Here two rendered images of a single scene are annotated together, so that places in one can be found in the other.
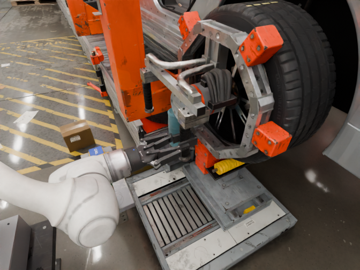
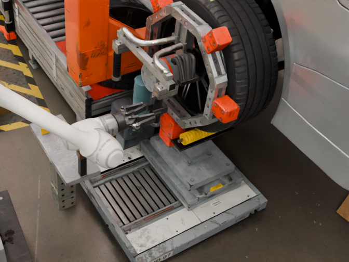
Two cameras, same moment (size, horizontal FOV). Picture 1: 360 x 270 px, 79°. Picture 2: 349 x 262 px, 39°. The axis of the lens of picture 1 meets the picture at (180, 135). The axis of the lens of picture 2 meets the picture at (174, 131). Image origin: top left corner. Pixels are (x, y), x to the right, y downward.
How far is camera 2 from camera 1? 131 cm
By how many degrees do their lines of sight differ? 9
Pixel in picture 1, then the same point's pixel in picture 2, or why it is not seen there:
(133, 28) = not seen: outside the picture
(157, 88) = not seen: hidden behind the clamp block
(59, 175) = not seen: hidden behind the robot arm
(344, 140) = (281, 111)
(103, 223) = (119, 153)
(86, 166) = (92, 125)
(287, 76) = (236, 62)
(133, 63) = (96, 24)
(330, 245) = (299, 225)
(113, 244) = (62, 227)
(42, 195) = (84, 136)
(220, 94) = (186, 74)
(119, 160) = (111, 122)
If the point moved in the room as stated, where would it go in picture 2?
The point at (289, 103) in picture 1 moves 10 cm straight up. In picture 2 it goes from (238, 82) to (243, 62)
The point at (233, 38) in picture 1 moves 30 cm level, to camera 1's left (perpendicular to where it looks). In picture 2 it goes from (198, 30) to (122, 26)
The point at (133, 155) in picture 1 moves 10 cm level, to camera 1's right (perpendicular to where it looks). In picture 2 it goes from (120, 118) to (146, 119)
